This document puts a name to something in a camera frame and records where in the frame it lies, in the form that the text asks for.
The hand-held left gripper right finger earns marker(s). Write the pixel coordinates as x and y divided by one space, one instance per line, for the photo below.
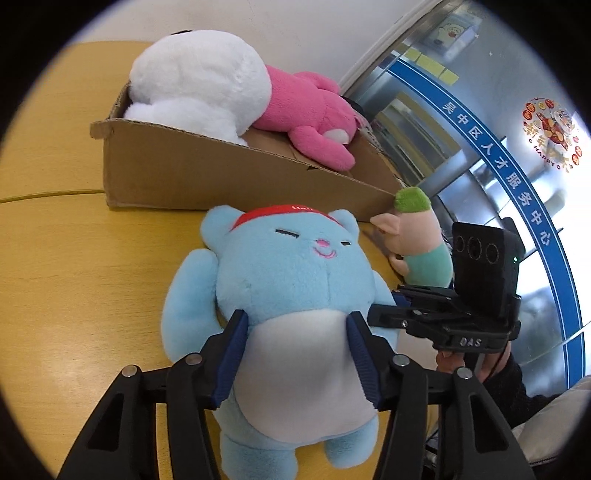
364 364

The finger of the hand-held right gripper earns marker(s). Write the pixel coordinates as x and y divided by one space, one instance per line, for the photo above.
406 317
429 295

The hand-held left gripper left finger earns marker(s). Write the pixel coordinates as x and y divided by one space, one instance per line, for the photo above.
228 360

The small pig plush green hat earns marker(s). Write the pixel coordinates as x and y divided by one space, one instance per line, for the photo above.
415 230

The light blue bear plush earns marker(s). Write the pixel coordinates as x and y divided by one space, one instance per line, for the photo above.
286 286

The brown cardboard box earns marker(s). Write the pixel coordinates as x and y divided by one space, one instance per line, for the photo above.
184 170

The person's right forearm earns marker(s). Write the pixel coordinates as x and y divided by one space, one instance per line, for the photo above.
517 392

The person's right hand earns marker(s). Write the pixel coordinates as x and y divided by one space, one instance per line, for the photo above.
450 362

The glass door with blue band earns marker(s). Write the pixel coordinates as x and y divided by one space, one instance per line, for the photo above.
461 194

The round red door sticker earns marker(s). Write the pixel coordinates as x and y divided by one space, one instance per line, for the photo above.
551 129

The grey cloth bag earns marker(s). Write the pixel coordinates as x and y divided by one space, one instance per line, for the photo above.
558 429

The yellow sticky note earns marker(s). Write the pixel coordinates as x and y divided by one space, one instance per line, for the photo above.
441 70
412 54
427 62
451 77

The magenta pink plush toy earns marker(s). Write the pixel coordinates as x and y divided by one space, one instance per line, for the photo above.
304 110

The cartoon picture on door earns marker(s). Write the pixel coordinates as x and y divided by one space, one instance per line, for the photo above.
455 28

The white plush toy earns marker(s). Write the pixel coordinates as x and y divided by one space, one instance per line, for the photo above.
194 78

